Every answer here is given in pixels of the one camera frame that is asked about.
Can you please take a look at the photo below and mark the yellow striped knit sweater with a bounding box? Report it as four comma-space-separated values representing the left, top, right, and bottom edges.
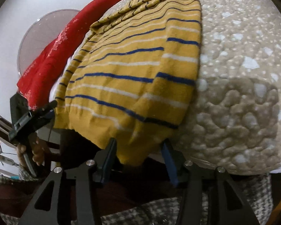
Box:
55, 0, 201, 166

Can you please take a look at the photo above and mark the person's left hand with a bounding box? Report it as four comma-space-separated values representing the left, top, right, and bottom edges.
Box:
16, 137, 50, 168

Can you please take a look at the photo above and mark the houndstooth patterned clothing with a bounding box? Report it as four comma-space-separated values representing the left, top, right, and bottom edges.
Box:
0, 163, 275, 225

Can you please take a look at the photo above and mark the red floral blanket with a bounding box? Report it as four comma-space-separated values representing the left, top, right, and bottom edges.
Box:
17, 0, 121, 110

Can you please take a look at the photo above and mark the beige dotted quilt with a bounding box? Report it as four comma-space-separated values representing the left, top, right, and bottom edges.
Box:
172, 0, 281, 175

